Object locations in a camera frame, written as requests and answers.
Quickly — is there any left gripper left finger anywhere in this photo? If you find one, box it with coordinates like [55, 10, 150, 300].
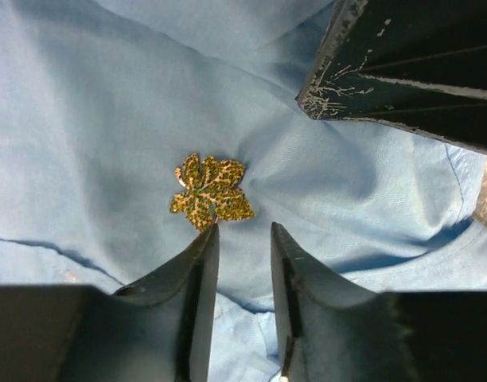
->
[0, 225, 219, 381]

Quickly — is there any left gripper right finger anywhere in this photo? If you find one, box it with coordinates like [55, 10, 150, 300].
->
[271, 223, 487, 381]

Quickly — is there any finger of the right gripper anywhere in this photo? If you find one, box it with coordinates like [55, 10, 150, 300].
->
[297, 0, 487, 154]

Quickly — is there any gold metal brooch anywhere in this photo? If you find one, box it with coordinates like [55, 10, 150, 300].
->
[169, 153, 255, 232]

